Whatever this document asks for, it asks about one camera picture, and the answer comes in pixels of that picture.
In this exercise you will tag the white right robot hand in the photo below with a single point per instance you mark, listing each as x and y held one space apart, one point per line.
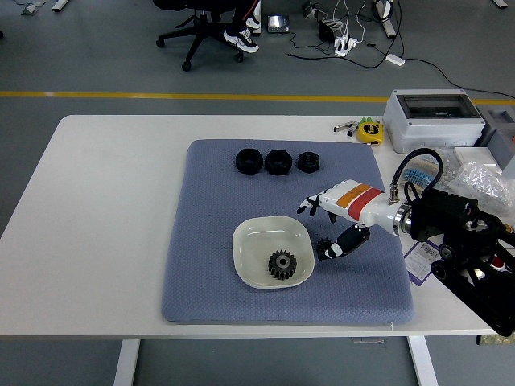
358 201

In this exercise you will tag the black power brick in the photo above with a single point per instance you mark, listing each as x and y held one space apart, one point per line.
326 31

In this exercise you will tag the grey electrical enclosure box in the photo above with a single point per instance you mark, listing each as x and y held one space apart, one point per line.
434 130

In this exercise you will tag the small black hex nut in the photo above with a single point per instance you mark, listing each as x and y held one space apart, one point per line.
304 166

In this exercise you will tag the black office chair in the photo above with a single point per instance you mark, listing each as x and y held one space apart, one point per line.
199 32

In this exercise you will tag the green capped marker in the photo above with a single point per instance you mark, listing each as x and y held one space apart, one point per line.
365 120

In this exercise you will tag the person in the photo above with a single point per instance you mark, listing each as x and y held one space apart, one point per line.
241 38

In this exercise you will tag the clear bag of silver parts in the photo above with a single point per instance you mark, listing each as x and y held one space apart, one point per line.
483 181

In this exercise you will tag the small black gear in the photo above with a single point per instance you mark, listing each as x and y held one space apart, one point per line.
323 243

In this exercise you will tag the yellow tape measure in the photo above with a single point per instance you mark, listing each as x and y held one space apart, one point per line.
370 132

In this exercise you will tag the flat white box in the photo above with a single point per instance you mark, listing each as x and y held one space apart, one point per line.
475 154

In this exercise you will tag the pale yellow patterned strip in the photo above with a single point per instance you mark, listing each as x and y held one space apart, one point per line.
489 340

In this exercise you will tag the white power adapter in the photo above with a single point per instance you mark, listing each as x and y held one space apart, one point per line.
396 59

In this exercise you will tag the purple-edged label card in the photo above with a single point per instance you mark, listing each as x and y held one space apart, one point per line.
418 263

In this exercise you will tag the large black gear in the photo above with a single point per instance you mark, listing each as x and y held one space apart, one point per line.
275 269

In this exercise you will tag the large black hex nut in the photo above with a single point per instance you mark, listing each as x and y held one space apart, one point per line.
243 165
272 167

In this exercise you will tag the blue-grey textured mat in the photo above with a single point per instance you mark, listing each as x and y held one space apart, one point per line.
209 241

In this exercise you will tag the white square plate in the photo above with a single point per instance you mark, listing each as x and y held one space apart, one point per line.
253 249

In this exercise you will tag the bag of blue resistors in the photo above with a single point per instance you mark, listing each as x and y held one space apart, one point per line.
413 174

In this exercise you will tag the white power strip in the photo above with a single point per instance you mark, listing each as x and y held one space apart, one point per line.
346 45

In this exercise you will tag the grey metal device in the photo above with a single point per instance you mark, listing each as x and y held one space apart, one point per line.
503 136

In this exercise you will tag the white table leg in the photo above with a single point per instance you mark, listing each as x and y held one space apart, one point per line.
422 362
126 362

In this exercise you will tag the white desk leg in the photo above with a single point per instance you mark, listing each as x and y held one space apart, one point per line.
386 18

